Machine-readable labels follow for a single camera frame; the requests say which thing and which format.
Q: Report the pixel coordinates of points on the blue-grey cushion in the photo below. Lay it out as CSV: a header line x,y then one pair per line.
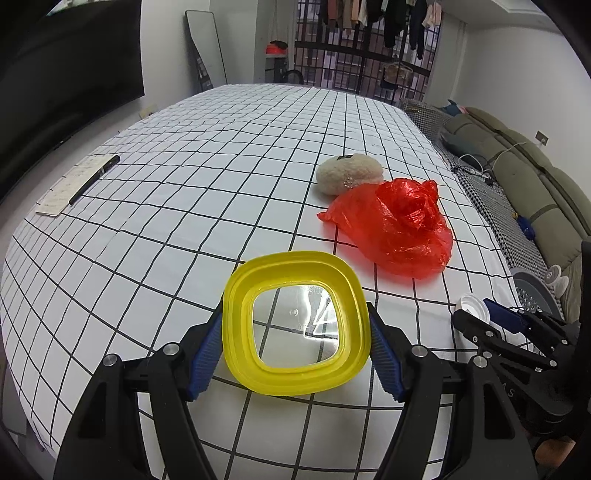
x,y
459,142

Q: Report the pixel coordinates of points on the white grid tablecloth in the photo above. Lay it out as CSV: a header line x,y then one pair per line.
x,y
184,207

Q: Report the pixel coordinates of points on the beige hanging garment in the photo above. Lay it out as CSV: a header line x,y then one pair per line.
x,y
396,74

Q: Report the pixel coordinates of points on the houndstooth pillow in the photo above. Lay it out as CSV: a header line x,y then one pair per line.
x,y
425,117

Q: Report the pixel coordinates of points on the red plastic bag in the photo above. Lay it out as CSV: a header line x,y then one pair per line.
x,y
401,230

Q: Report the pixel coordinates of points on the black pen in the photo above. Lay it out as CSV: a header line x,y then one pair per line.
x,y
94,177

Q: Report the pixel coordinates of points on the black window grille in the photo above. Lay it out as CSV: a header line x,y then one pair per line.
x,y
351,74

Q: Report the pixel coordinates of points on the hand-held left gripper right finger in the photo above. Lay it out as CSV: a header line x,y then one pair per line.
x,y
383,355

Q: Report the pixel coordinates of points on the white paper note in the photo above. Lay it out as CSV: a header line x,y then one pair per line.
x,y
60,196

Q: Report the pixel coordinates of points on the person's right hand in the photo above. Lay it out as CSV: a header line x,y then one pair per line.
x,y
554,451

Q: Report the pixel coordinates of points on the black television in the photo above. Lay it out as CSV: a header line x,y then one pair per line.
x,y
60,78

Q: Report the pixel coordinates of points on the small blue item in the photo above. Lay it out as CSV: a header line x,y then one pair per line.
x,y
526,227

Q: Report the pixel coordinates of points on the grey round fan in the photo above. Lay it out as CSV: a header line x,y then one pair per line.
x,y
531,286

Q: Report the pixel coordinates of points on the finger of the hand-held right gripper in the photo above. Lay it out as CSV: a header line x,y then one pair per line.
x,y
475,330
503,316

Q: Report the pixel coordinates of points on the yellow square container lid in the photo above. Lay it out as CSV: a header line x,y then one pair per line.
x,y
240,300

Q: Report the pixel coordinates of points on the blue and red plush toy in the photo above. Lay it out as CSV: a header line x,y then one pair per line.
x,y
455,108

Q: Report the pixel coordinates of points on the houndstooth sofa blanket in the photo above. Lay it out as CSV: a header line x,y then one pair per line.
x,y
503,217

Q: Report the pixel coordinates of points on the olive sofa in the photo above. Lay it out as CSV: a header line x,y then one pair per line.
x,y
540,184

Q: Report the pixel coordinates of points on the white round lid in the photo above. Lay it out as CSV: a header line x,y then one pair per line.
x,y
471,305

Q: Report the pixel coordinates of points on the black round fan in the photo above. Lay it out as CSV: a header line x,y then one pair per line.
x,y
292,77

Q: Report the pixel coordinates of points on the white wall socket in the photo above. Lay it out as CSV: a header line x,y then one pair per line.
x,y
147,111

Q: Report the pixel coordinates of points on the row of hanging clothes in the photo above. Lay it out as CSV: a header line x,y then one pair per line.
x,y
378,18

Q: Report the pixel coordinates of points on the brown wall socket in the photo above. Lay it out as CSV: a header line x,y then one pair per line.
x,y
542,137

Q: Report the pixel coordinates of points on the standing mirror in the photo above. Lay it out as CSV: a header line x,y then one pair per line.
x,y
205,41

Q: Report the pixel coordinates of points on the small white fan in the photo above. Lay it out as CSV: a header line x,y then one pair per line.
x,y
556,279

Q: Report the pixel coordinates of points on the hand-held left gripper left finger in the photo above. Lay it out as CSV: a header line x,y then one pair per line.
x,y
210,341

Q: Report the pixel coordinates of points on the beige fluffy pouch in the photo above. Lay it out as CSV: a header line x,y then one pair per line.
x,y
346,173

